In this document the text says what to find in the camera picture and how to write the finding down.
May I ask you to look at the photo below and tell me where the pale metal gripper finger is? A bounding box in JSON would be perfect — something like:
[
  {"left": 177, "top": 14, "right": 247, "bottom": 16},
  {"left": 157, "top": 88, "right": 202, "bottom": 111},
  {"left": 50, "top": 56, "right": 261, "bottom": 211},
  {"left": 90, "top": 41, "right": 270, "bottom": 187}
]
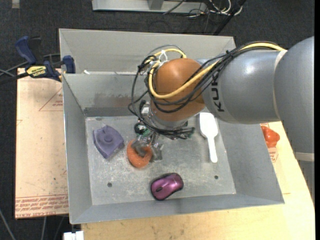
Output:
[
  {"left": 150, "top": 142, "right": 165, "bottom": 162},
  {"left": 130, "top": 137, "right": 151, "bottom": 158}
]

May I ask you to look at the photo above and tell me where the purple wedge-shaped toy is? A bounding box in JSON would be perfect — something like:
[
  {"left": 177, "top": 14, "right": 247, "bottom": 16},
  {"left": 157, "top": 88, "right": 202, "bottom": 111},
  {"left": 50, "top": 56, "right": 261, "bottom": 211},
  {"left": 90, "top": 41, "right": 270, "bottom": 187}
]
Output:
[{"left": 92, "top": 124, "right": 125, "bottom": 159}]

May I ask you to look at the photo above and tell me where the purple computer mouse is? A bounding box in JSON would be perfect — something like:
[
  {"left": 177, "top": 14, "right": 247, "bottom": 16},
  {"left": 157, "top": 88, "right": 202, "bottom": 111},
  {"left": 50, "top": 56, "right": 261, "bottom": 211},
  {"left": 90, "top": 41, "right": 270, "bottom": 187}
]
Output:
[{"left": 150, "top": 172, "right": 185, "bottom": 202}]

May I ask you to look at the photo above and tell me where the grey metal bin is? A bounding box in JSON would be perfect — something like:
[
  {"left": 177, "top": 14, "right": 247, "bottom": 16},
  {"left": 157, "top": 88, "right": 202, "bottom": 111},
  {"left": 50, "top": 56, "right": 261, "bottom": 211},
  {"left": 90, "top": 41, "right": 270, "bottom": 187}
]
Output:
[{"left": 58, "top": 28, "right": 285, "bottom": 225}]

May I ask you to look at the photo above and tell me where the white plastic scoop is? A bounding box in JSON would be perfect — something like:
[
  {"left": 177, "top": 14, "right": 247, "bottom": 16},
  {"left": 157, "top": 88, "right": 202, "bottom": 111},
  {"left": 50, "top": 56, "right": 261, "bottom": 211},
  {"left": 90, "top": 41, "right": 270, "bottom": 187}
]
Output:
[{"left": 199, "top": 112, "right": 220, "bottom": 164}]

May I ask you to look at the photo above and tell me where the brown cardboard board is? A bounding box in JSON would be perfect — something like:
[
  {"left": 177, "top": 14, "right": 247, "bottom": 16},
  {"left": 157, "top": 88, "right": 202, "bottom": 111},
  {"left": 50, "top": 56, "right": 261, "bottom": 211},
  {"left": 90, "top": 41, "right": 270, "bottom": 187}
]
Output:
[{"left": 14, "top": 67, "right": 70, "bottom": 220}]

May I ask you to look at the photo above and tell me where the orange ring sponge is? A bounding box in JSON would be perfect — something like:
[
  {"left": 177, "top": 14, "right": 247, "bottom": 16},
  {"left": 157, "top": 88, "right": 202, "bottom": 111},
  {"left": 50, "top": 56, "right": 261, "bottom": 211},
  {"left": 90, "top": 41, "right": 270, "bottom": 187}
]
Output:
[{"left": 126, "top": 138, "right": 153, "bottom": 169}]

